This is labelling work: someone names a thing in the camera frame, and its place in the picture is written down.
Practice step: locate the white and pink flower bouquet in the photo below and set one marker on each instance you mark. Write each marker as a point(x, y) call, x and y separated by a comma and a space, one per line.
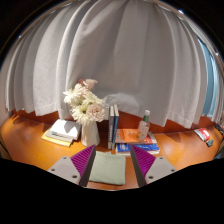
point(85, 105)

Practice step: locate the pale green towel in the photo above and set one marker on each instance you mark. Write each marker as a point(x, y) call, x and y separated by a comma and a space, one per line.
point(107, 168)

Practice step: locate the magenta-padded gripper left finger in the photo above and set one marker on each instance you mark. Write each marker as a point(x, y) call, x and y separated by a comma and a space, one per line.
point(65, 170)

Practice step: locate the white ceramic vase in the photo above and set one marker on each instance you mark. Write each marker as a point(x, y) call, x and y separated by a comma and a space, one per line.
point(90, 135)

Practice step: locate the thick white book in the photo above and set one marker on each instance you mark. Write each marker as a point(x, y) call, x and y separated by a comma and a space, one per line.
point(65, 128)

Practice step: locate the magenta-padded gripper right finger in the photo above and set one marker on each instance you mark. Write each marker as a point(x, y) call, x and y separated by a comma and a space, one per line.
point(160, 168)

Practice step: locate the yellow flat book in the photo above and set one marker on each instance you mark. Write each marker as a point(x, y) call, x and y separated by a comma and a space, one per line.
point(55, 141)

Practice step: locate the blue upright book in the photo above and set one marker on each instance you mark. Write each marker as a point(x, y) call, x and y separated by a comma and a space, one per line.
point(115, 126)

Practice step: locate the white curtain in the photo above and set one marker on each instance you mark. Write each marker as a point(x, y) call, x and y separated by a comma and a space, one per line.
point(116, 50)

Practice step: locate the clear bottle with green label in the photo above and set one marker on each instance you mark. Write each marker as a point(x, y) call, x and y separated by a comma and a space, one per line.
point(143, 128)

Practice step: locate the window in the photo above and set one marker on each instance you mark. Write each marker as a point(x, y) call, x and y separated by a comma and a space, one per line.
point(208, 80)

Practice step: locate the orange flat book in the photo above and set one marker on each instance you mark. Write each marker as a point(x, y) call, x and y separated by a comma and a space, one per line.
point(128, 136)

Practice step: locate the small dark object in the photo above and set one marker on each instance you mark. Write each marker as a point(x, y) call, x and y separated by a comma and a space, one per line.
point(210, 143)

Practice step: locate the thin cream book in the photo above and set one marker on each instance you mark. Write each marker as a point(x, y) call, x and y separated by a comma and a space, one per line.
point(55, 137)

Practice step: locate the dark grey upright book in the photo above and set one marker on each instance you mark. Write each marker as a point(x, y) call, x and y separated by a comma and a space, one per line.
point(110, 128)

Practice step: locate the red and white flat packet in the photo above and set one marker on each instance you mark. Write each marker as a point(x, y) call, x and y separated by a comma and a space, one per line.
point(202, 134)

